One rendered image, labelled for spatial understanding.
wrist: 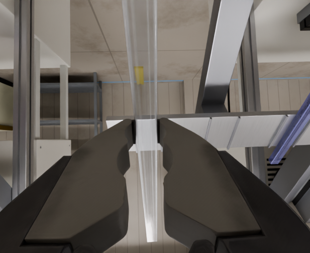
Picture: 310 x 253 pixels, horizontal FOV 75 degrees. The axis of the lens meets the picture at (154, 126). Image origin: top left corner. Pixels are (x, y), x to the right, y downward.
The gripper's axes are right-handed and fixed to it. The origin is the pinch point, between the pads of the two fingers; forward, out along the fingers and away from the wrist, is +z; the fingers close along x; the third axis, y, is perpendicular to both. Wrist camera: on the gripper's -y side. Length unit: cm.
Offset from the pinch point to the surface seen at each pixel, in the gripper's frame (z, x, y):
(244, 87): 51, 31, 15
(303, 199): 24, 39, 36
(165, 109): 316, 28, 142
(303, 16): 60, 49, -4
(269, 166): 45, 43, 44
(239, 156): 51, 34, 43
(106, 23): 186, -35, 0
